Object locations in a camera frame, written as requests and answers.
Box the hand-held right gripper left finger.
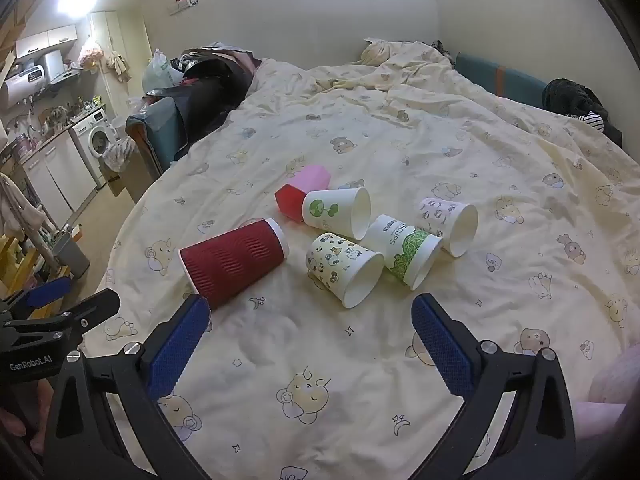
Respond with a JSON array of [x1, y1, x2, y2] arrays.
[[42, 293, 213, 480]]

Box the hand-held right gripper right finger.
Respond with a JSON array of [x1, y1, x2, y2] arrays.
[[411, 293, 577, 480]]

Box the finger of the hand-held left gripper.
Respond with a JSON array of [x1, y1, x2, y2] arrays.
[[0, 276, 72, 320], [10, 289, 122, 342]]

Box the cartoon animal print paper cup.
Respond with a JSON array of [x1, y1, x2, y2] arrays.
[[305, 232, 385, 309]]

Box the red ribbed paper cup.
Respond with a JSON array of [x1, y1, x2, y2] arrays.
[[178, 217, 291, 311]]

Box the green leaf print paper cup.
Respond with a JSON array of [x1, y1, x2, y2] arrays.
[[367, 214, 444, 291]]

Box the white cup with pink print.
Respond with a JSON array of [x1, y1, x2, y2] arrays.
[[417, 197, 479, 258]]

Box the white cup with green tree logo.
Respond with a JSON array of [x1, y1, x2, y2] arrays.
[[302, 186, 372, 241]]

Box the small red cup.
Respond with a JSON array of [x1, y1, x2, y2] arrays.
[[274, 183, 307, 223]]

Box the grey waste bin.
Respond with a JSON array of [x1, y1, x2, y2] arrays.
[[50, 230, 92, 281]]

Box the hanging pale towel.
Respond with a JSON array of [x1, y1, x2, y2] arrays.
[[0, 172, 47, 239]]

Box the white base cabinet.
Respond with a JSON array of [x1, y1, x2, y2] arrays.
[[22, 129, 99, 217]]

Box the cardboard box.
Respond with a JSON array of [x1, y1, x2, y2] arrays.
[[100, 164, 127, 197]]

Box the clear plastic bag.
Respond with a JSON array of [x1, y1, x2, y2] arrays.
[[101, 139, 139, 174]]

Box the white washing machine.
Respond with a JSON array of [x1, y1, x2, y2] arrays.
[[70, 106, 119, 182]]

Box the person's leg in pink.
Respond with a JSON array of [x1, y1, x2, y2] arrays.
[[574, 344, 640, 442]]

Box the cream bear print blanket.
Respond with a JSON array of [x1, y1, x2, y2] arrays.
[[82, 39, 640, 480]]

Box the white water heater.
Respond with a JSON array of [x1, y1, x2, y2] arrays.
[[1, 66, 52, 109]]

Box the silver range hood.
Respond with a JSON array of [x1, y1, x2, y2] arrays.
[[37, 50, 82, 85]]

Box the hanging beige cloth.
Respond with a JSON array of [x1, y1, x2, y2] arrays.
[[101, 50, 132, 84]]

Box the pile of dark clothes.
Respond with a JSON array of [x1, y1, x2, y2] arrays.
[[150, 42, 263, 157]]

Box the white plastic bag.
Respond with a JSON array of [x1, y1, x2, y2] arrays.
[[141, 49, 183, 96]]

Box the striped cloth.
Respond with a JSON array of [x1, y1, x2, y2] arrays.
[[569, 110, 607, 134]]

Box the dark crumpled garment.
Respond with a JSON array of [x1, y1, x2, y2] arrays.
[[544, 78, 624, 147]]

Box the teal bed frame panel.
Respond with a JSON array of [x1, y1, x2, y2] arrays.
[[454, 52, 549, 109], [125, 96, 183, 177]]

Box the white wall cabinets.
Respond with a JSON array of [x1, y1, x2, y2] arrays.
[[15, 24, 79, 59]]

